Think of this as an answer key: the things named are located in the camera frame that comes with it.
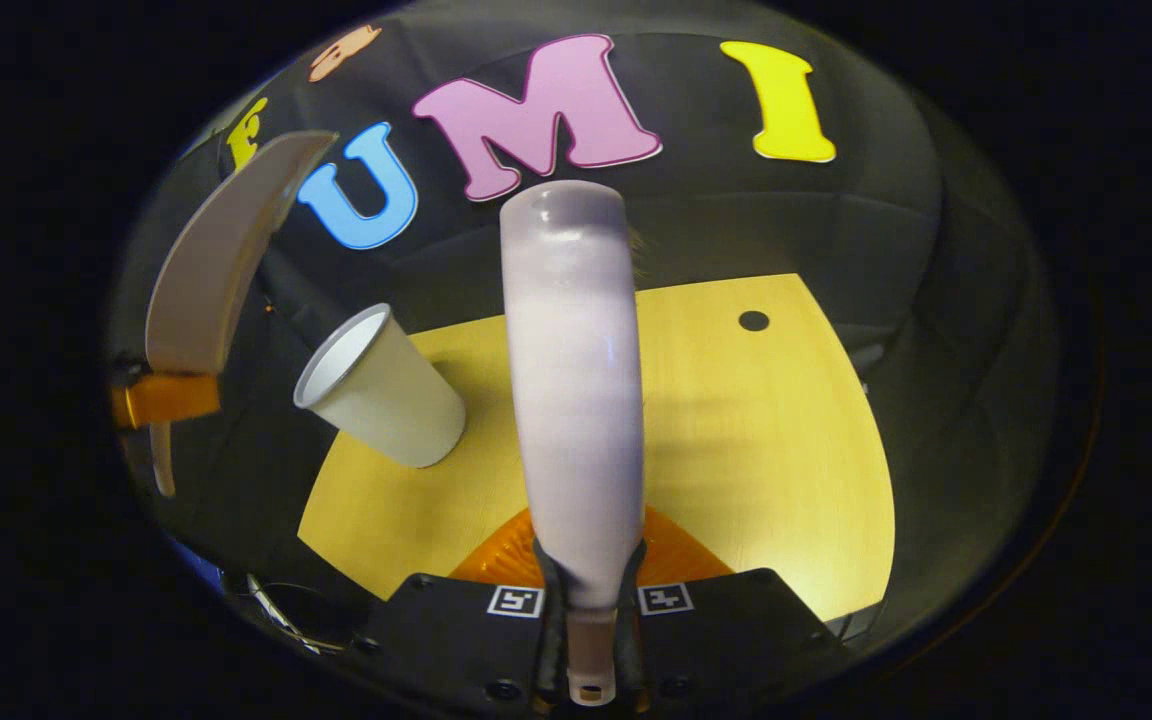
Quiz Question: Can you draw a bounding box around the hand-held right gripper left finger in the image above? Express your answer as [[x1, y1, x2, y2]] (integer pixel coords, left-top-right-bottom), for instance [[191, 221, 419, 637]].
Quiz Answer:
[[361, 508, 569, 713]]

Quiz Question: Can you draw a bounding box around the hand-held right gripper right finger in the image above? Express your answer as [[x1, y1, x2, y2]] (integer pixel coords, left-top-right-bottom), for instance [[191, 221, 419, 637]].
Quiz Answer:
[[614, 506, 845, 709]]

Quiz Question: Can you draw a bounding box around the pale pink dustpan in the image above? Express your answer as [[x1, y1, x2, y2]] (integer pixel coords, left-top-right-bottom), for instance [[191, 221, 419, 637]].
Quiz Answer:
[[144, 130, 339, 498]]

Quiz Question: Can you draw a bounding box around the white garbage bin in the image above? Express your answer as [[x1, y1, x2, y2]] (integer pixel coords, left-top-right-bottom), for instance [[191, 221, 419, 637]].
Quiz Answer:
[[293, 303, 467, 469]]

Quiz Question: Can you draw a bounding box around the pale pink small broom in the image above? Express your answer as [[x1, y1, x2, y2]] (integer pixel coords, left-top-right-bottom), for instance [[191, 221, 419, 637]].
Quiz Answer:
[[499, 180, 649, 707]]

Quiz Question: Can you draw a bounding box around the thin white cable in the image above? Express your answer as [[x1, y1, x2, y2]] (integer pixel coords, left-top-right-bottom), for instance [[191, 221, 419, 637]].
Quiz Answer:
[[241, 572, 342, 656]]

